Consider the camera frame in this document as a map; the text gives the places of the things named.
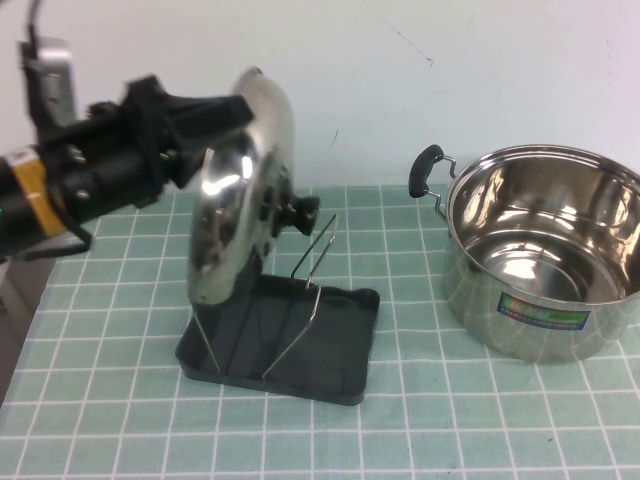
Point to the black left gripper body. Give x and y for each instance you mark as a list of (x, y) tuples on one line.
[(110, 170)]

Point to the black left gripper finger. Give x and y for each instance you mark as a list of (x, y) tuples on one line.
[(187, 165), (210, 115)]

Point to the steel pot lid black knob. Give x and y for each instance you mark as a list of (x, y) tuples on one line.
[(225, 225)]

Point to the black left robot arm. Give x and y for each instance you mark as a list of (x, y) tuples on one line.
[(35, 190)]

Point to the stainless steel pot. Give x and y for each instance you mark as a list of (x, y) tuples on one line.
[(525, 340)]

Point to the white side cabinet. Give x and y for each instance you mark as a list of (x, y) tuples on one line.
[(6, 280)]

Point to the green white checked tablecloth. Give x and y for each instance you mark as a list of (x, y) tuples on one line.
[(125, 400)]

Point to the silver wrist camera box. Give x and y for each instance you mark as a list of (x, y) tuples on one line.
[(50, 75)]

